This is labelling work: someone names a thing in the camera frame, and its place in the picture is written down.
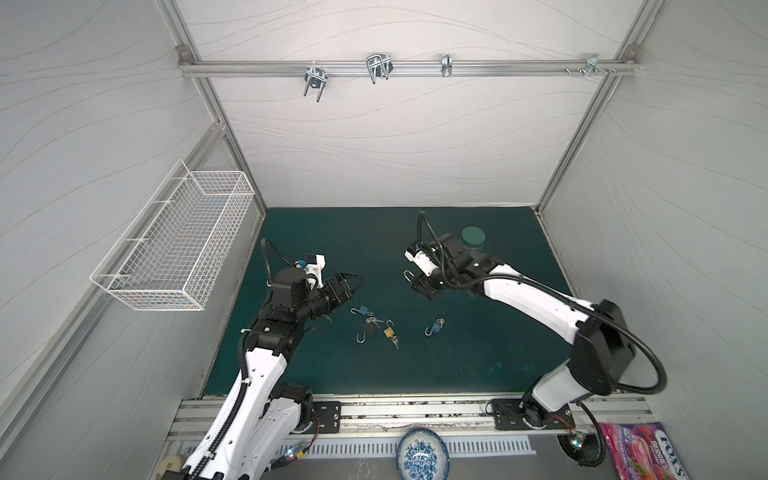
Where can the white tape roll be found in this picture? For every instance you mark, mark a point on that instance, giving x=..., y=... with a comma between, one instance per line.
x=172, y=463

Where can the white wire basket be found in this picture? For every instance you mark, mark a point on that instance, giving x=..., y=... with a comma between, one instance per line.
x=169, y=257

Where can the metal U-bolt clamp left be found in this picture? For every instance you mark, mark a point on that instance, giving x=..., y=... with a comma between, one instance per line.
x=315, y=78

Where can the blue white patterned plate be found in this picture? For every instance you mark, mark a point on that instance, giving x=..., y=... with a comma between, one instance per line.
x=421, y=454

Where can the metal hook clamp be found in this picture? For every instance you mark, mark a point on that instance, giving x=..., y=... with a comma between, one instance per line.
x=446, y=65

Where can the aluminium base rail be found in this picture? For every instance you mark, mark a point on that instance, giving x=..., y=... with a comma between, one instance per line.
x=386, y=415

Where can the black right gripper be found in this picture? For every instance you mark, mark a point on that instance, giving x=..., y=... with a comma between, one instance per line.
x=434, y=278

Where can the brass padlock with keys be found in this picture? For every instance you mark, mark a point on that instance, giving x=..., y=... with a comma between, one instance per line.
x=391, y=334

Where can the metal bracket clamp right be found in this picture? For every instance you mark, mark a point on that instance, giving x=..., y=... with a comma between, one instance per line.
x=591, y=67

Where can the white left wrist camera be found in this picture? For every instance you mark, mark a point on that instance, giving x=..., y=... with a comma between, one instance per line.
x=313, y=265

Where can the pink Fox's candy bag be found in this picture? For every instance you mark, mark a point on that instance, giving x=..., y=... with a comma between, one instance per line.
x=643, y=452

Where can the aluminium top crossbar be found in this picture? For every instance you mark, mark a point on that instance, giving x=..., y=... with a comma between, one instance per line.
x=192, y=67

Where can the metal U-bolt clamp middle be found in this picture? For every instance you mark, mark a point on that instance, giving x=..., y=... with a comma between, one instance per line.
x=379, y=65

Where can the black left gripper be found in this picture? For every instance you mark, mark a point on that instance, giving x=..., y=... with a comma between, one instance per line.
x=341, y=288

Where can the clear jar green lid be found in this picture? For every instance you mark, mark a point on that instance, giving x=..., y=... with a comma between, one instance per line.
x=473, y=238

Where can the metal u-bolt clamp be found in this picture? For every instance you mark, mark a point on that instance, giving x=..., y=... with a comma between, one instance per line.
x=379, y=65
x=315, y=78

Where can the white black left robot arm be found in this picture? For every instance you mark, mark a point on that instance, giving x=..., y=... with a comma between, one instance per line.
x=259, y=413

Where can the small blue padlock left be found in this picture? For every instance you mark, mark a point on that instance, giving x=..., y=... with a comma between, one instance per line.
x=362, y=311

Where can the white slotted cable duct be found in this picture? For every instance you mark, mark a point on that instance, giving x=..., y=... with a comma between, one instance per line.
x=333, y=447

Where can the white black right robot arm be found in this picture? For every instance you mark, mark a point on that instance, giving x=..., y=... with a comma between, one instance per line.
x=599, y=355

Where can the blue padlock with keys right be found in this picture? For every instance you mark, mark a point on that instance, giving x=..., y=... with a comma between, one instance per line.
x=435, y=327

